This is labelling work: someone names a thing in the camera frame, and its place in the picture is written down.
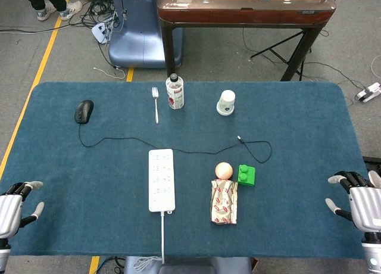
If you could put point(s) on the silver metal fork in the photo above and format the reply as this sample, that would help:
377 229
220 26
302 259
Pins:
155 104

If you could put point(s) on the blue table cloth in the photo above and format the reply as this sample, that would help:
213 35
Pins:
190 169

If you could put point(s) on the peach coloured ball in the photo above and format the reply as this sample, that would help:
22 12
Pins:
224 170

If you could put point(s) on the blue grey chair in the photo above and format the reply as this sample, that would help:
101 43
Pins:
187 265

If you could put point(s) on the person in black trousers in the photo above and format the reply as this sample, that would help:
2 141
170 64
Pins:
53 1

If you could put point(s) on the white power strip with plugs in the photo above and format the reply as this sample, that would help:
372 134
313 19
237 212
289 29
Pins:
102 30

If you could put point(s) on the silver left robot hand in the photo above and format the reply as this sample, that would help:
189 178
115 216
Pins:
9 210

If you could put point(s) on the white floor power strip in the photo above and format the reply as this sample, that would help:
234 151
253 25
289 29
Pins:
370 93

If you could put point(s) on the crumpled printed snack bag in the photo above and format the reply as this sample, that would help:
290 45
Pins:
224 202

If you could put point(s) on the black computer mouse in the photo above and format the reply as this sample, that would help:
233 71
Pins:
84 111

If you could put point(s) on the brown mahjong table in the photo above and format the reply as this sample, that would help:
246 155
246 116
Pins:
247 9

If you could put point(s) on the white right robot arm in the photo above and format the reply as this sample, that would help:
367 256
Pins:
372 253

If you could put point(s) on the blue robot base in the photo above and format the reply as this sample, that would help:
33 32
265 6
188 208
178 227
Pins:
140 32

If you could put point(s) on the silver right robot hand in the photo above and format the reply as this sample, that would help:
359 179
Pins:
364 207

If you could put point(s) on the clear plastic drink bottle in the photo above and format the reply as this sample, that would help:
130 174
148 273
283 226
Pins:
175 93

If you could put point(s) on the green toy building block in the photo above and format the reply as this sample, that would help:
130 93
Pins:
246 175

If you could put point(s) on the white upturned paper cup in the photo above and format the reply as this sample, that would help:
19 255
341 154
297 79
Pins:
226 103

